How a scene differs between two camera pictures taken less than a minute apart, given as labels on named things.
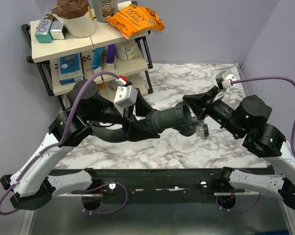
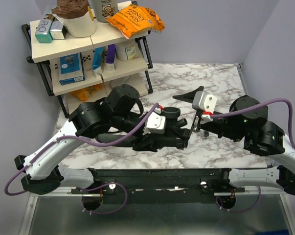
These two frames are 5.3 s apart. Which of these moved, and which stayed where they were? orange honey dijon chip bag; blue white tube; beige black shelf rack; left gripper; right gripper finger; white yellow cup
Moved: right gripper finger; left gripper
Stayed: beige black shelf rack; white yellow cup; blue white tube; orange honey dijon chip bag
